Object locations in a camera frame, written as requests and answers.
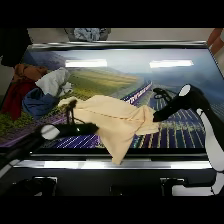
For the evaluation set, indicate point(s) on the brown garment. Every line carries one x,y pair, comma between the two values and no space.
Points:
28,71

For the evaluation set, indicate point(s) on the person's forearm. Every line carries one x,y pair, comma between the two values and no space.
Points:
216,40

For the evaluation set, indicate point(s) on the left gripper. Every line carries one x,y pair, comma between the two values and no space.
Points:
86,128

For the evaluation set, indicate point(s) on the light grey garment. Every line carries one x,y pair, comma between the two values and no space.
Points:
52,81

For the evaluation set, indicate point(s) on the silver frame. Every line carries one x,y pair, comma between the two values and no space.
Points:
166,164

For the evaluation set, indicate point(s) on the cream shirt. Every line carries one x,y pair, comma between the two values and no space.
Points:
113,121

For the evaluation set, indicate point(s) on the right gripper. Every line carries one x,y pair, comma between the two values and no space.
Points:
164,112

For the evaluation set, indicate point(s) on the grey blue garment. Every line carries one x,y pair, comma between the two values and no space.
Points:
87,34

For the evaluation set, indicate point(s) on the red garment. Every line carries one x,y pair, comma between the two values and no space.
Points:
16,96

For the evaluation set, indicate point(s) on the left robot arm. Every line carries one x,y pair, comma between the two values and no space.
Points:
40,136

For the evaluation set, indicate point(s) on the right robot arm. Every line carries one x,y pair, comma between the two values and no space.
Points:
206,120

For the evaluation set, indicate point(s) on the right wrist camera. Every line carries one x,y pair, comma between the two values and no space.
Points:
161,93

